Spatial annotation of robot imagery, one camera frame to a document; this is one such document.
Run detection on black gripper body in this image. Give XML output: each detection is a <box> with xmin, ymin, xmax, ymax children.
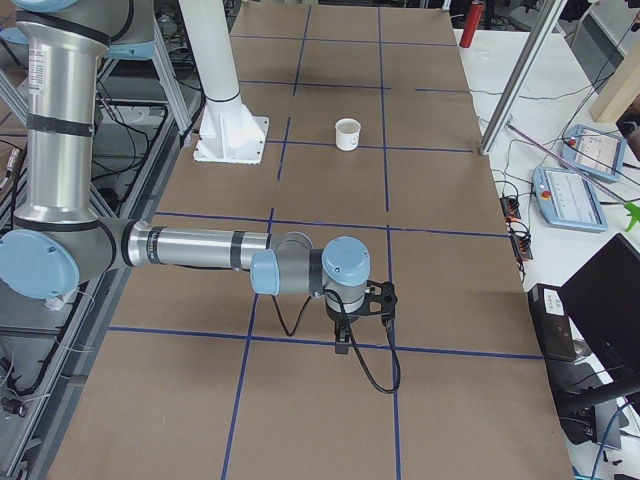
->
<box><xmin>325</xmin><ymin>298</ymin><xmax>360</xmax><ymax>331</ymax></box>

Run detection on white mug black handle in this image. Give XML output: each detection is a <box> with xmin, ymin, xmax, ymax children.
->
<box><xmin>335</xmin><ymin>118</ymin><xmax>361</xmax><ymax>152</ymax></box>

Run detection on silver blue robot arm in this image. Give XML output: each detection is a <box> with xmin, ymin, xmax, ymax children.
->
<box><xmin>1</xmin><ymin>1</ymin><xmax>370</xmax><ymax>353</ymax></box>

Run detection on brown paper table cover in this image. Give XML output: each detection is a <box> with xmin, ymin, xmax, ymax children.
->
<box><xmin>49</xmin><ymin>3</ymin><xmax>572</xmax><ymax>479</ymax></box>

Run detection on black orange connector strip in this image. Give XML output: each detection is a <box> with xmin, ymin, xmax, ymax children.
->
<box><xmin>500</xmin><ymin>195</ymin><xmax>533</xmax><ymax>263</ymax></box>

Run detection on black box device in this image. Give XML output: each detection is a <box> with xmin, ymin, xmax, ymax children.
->
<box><xmin>527</xmin><ymin>283</ymin><xmax>576</xmax><ymax>362</ymax></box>

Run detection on near blue teach pendant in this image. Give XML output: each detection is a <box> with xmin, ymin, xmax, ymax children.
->
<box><xmin>532</xmin><ymin>167</ymin><xmax>608</xmax><ymax>233</ymax></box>

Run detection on blue teach pendant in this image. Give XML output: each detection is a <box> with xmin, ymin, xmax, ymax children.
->
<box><xmin>562</xmin><ymin>124</ymin><xmax>627</xmax><ymax>183</ymax></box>
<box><xmin>532</xmin><ymin>167</ymin><xmax>608</xmax><ymax>233</ymax></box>

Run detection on pink thin rod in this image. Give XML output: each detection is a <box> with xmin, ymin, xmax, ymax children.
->
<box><xmin>506</xmin><ymin>123</ymin><xmax>633</xmax><ymax>206</ymax></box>

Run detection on black laptop computer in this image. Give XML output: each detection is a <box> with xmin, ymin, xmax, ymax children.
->
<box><xmin>555</xmin><ymin>232</ymin><xmax>640</xmax><ymax>374</ymax></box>

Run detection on far blue teach pendant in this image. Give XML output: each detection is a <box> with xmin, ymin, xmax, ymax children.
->
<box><xmin>562</xmin><ymin>124</ymin><xmax>627</xmax><ymax>183</ymax></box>

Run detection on green plastic clip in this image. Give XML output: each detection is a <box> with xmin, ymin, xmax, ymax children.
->
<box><xmin>624</xmin><ymin>202</ymin><xmax>640</xmax><ymax>232</ymax></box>

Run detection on red cylinder bottle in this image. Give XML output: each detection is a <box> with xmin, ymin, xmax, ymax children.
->
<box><xmin>459</xmin><ymin>0</ymin><xmax>485</xmax><ymax>48</ymax></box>

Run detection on wooden board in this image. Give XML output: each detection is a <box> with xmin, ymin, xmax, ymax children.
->
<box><xmin>589</xmin><ymin>43</ymin><xmax>640</xmax><ymax>123</ymax></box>

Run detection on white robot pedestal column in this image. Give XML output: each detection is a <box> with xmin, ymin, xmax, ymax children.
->
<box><xmin>180</xmin><ymin>0</ymin><xmax>269</xmax><ymax>165</ymax></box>

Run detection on aluminium frame post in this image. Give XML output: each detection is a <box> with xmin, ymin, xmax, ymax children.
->
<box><xmin>479</xmin><ymin>0</ymin><xmax>567</xmax><ymax>155</ymax></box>

